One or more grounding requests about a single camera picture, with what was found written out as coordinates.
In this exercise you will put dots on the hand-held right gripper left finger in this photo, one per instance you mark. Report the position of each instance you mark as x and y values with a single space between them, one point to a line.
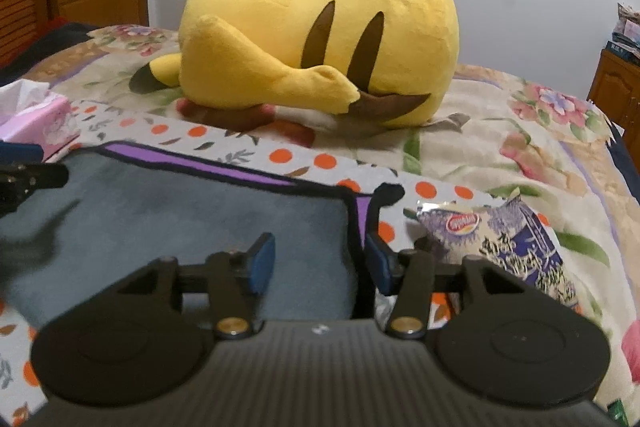
262 263

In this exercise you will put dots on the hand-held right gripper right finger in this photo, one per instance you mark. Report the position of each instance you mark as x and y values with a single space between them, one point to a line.
378 265

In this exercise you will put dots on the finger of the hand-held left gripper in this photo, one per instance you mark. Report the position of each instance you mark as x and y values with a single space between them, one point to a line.
20 152
35 179

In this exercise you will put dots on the grey towel with purple trim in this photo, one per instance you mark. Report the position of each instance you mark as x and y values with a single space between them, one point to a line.
165 212

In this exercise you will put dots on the pink tissue box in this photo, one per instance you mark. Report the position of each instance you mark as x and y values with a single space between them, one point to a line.
45 122

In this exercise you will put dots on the dark blue cloth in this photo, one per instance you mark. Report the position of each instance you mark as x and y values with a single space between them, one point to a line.
55 36

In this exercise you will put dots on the purple and white snack packet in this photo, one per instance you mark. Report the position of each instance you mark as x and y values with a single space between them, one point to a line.
510 237

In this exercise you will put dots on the floral bed sheet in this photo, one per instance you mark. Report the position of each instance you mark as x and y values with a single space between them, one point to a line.
540 157

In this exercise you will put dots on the yellow plush toy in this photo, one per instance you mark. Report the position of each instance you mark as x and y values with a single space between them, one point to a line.
320 32

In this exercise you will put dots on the wooden cabinet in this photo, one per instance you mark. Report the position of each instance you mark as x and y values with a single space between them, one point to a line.
617 92

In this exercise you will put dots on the pile of books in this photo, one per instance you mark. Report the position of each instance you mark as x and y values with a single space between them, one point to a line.
627 32

